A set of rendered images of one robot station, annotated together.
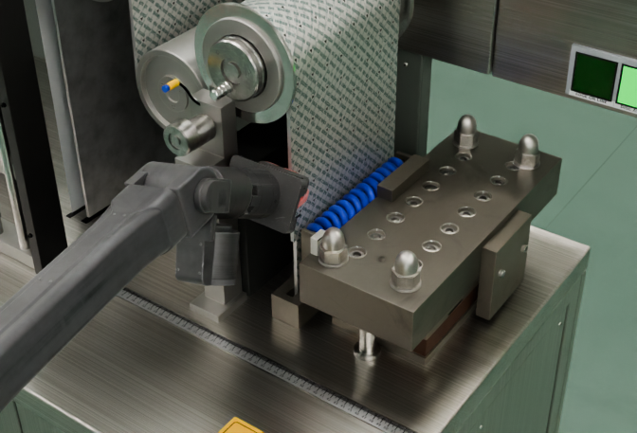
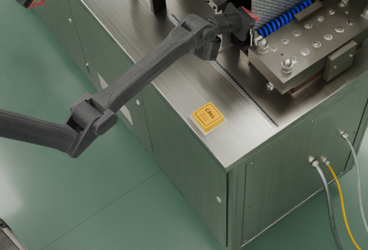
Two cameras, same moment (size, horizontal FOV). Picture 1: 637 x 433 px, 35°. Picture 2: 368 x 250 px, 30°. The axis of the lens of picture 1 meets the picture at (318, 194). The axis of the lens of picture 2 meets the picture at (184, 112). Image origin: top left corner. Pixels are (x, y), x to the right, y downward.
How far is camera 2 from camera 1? 94 cm
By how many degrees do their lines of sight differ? 29
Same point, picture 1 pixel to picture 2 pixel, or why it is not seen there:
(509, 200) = (349, 34)
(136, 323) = not seen: hidden behind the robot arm
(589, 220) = not seen: outside the picture
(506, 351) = (328, 97)
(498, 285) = (333, 70)
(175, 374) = (195, 75)
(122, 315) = not seen: hidden behind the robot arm
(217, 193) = (210, 34)
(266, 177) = (237, 19)
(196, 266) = (200, 53)
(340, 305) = (260, 68)
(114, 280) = (165, 65)
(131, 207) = (176, 38)
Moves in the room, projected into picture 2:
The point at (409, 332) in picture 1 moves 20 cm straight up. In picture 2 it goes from (282, 88) to (287, 46)
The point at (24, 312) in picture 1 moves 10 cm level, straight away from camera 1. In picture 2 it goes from (132, 77) to (132, 45)
